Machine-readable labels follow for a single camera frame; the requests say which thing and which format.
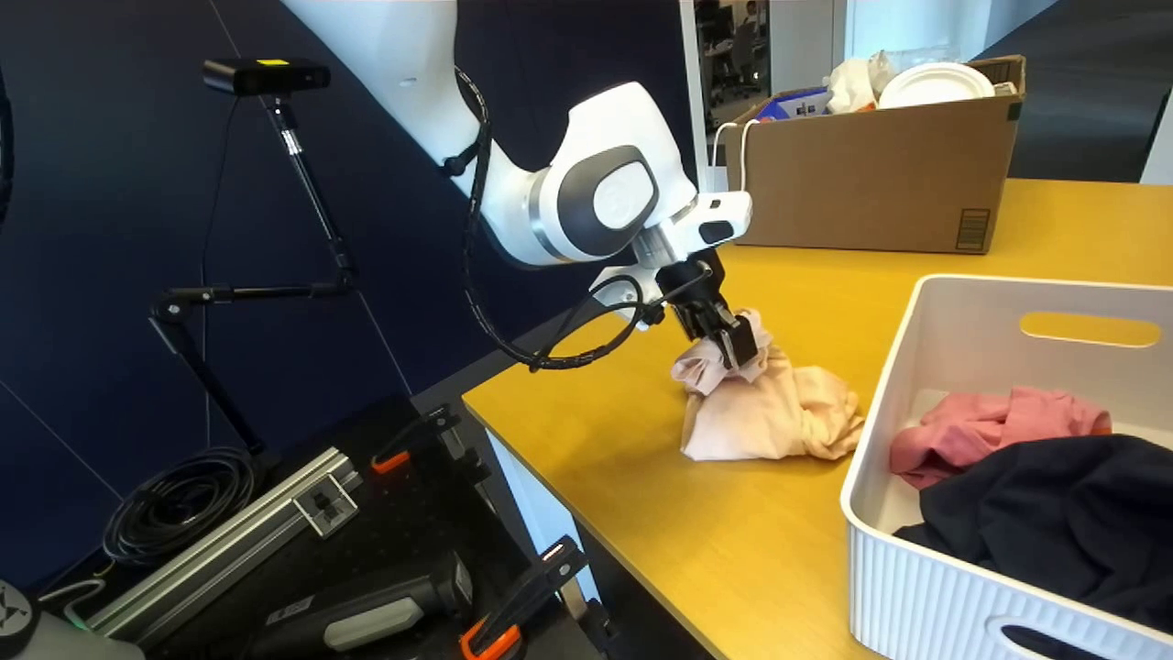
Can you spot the small orange black clamp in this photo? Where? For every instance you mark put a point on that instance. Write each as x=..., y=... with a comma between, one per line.
x=388, y=463

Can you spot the black camera with yellow label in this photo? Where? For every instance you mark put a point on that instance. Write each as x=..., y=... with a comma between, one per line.
x=260, y=76

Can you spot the white ribbed plastic bin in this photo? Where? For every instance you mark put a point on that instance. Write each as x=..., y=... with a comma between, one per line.
x=901, y=587

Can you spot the large orange black clamp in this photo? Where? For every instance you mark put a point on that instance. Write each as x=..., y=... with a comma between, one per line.
x=490, y=638

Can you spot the pink cloth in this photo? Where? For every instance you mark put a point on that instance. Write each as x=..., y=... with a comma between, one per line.
x=976, y=427

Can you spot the white paper plate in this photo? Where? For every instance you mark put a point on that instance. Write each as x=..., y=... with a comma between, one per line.
x=937, y=86

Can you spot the black articulated camera stand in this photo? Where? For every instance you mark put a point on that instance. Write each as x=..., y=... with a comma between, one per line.
x=244, y=291

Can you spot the black cloth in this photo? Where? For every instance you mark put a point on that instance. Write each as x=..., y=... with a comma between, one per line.
x=1075, y=527

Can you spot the brown cardboard box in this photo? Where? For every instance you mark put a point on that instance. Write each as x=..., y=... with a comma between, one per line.
x=865, y=186

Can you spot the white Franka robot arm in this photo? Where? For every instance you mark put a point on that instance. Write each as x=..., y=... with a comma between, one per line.
x=549, y=195

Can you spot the purple and white carton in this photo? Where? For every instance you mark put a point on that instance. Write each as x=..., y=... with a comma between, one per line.
x=794, y=104

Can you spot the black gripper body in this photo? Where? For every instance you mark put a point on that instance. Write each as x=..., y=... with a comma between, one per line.
x=698, y=296

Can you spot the aluminium extrusion bar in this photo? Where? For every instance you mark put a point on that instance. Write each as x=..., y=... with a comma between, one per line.
x=222, y=555

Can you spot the peach printed T-shirt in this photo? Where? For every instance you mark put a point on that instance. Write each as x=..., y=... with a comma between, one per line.
x=782, y=415

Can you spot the white crumpled plastic bag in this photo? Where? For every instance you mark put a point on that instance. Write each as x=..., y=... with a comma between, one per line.
x=855, y=86

